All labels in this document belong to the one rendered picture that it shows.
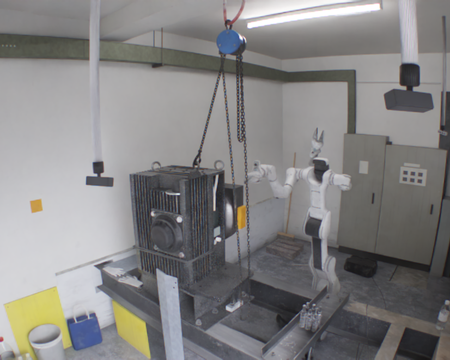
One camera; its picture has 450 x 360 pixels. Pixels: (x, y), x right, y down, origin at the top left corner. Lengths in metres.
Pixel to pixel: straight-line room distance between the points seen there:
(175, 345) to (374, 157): 3.39
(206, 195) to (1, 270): 1.72
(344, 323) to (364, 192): 2.40
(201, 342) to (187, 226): 0.87
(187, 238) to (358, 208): 3.10
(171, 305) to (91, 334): 1.22
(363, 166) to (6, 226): 4.11
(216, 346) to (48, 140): 2.01
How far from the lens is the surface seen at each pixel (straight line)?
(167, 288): 2.05
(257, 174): 2.07
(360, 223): 4.71
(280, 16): 2.93
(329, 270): 3.04
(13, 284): 2.85
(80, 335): 3.12
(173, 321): 2.17
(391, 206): 4.54
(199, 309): 2.24
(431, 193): 4.43
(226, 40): 1.95
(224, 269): 2.40
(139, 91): 3.21
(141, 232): 2.31
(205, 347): 2.36
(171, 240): 2.03
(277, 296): 2.78
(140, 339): 2.91
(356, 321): 2.56
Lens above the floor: 1.99
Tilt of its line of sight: 13 degrees down
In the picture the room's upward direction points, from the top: 1 degrees counter-clockwise
